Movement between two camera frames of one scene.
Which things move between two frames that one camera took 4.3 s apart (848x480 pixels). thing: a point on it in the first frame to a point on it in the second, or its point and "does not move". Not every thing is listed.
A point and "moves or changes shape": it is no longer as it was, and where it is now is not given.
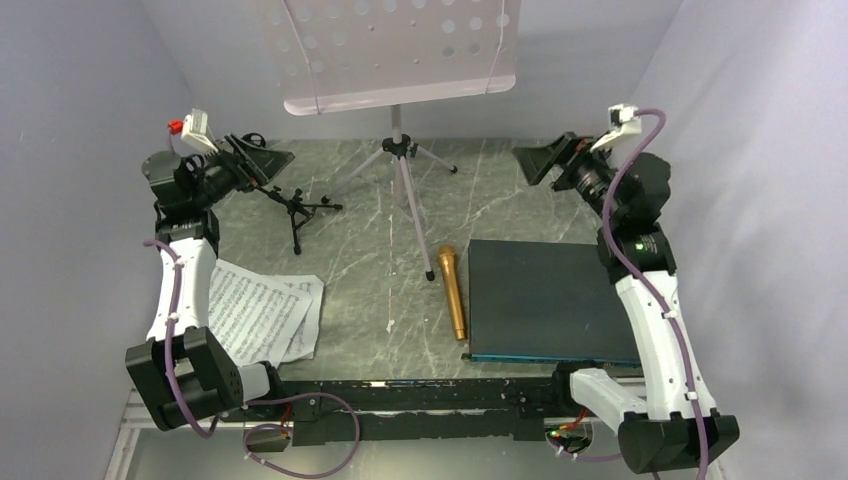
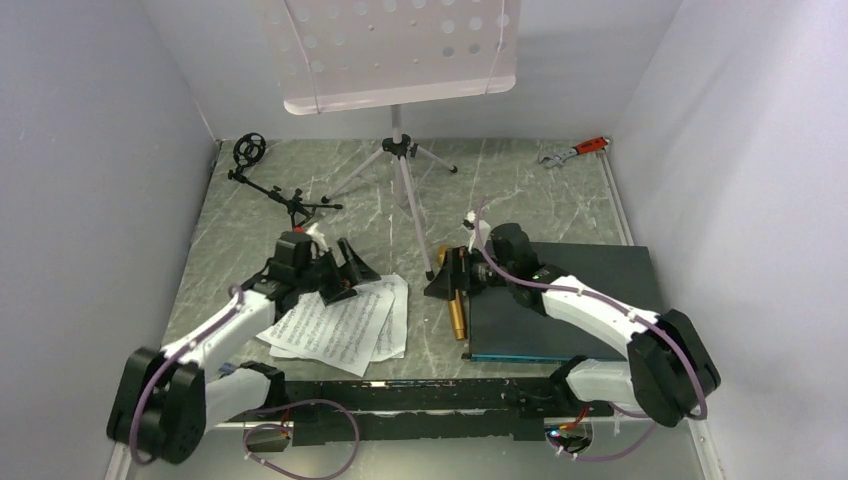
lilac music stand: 351,54 does not move
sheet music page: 253,317 moves or changes shape
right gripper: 537,161 to 456,273
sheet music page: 304,341 to 392,338
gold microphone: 447,257 does not move
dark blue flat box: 545,302 does not move
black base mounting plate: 335,412 does not move
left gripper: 263,164 to 354,272
